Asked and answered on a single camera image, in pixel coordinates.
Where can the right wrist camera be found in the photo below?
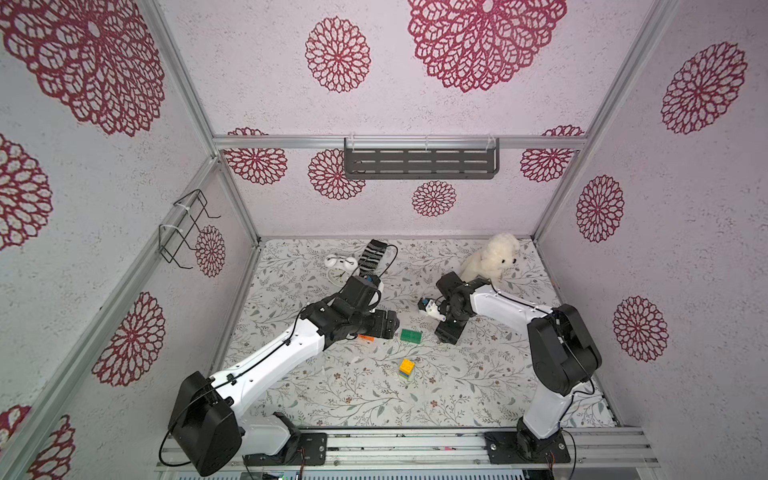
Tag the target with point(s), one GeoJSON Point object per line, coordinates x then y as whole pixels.
{"type": "Point", "coordinates": [430, 308]}

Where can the yellow small lego brick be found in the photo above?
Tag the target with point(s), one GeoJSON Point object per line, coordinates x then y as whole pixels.
{"type": "Point", "coordinates": [406, 368]}

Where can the grey wall shelf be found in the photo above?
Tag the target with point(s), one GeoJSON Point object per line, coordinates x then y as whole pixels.
{"type": "Point", "coordinates": [420, 163]}

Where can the white teddy bear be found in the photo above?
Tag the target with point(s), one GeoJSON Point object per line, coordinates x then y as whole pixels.
{"type": "Point", "coordinates": [491, 262]}

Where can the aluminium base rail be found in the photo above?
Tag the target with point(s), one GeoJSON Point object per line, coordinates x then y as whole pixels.
{"type": "Point", "coordinates": [454, 448]}

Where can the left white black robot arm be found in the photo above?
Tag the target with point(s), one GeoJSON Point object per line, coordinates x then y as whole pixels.
{"type": "Point", "coordinates": [210, 419]}

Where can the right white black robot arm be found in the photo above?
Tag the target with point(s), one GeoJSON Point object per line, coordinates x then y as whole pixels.
{"type": "Point", "coordinates": [563, 354]}

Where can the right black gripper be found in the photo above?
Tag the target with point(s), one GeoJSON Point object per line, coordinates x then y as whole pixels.
{"type": "Point", "coordinates": [455, 311]}

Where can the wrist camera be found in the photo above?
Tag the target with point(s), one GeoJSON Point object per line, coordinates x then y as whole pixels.
{"type": "Point", "coordinates": [430, 308]}
{"type": "Point", "coordinates": [362, 292]}

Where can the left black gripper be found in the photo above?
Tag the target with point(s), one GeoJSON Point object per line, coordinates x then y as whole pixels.
{"type": "Point", "coordinates": [379, 330]}

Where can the white alarm clock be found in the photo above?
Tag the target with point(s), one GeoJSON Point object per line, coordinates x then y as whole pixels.
{"type": "Point", "coordinates": [339, 269]}

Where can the black wire wall rack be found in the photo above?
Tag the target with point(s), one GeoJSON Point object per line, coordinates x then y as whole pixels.
{"type": "Point", "coordinates": [173, 237]}

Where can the green long lego brick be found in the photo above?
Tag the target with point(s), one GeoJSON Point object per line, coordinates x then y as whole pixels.
{"type": "Point", "coordinates": [411, 336]}

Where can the black grey striped sock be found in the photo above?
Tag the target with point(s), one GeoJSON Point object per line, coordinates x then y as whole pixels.
{"type": "Point", "coordinates": [371, 257]}

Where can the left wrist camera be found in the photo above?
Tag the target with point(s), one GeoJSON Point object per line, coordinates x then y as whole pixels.
{"type": "Point", "coordinates": [362, 292]}

